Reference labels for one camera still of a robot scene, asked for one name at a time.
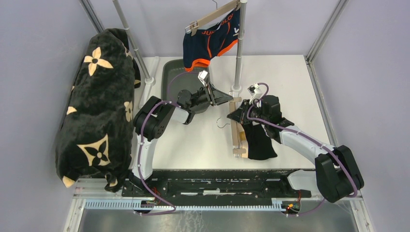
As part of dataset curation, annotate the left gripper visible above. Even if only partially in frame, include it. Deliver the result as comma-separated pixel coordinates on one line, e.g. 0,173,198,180
189,81,234,109

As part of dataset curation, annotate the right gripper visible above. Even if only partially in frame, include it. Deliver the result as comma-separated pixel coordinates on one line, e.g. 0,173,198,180
228,99,269,125

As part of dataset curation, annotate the wooden clip hanger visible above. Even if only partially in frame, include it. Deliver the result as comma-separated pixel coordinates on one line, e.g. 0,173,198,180
216,117,249,159
185,0,241,36

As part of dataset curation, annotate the black underwear white waistband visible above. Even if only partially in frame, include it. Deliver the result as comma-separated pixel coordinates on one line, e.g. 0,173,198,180
238,123,278,160

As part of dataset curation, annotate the navy orange underwear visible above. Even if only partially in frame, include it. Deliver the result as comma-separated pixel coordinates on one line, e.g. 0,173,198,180
183,9,241,72

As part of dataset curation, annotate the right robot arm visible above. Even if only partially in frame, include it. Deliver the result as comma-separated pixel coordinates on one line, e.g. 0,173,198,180
227,95,364,203

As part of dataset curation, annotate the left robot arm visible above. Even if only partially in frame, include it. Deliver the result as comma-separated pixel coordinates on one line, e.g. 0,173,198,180
132,82,234,197

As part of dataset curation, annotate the white right pole base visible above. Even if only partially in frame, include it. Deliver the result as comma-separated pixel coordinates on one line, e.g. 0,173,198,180
230,85,242,98

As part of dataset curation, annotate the grey plastic basin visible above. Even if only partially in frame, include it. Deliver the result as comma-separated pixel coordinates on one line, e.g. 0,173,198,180
161,58,209,102

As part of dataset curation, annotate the left metal rack pole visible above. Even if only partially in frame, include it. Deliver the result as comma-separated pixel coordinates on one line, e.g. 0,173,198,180
112,0,152,83

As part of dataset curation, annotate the metal rack pole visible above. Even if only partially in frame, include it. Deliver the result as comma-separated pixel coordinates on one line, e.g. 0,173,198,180
112,0,152,83
232,0,248,92

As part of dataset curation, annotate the right metal rack pole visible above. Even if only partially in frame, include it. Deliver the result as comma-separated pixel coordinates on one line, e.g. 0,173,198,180
232,0,248,92

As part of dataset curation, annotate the black floral plush blanket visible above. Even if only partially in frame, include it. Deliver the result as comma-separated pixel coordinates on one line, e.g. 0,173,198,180
55,28,141,192

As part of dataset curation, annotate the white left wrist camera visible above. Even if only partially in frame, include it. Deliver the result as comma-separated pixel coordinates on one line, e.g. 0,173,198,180
198,70,209,87

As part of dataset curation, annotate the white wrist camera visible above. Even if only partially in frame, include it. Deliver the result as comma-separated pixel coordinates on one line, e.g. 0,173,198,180
198,70,209,87
248,83,263,105

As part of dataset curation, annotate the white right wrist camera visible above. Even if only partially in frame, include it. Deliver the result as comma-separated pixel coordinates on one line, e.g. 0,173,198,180
248,83,263,105

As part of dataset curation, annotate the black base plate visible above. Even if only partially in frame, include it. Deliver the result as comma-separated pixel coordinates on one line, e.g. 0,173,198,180
121,169,312,206

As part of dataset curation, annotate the grey cable duct strip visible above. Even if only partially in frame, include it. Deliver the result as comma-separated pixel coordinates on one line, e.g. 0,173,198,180
84,199,285,212

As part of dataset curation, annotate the aluminium frame rail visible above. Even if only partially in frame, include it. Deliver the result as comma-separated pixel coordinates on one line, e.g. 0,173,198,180
306,0,349,65

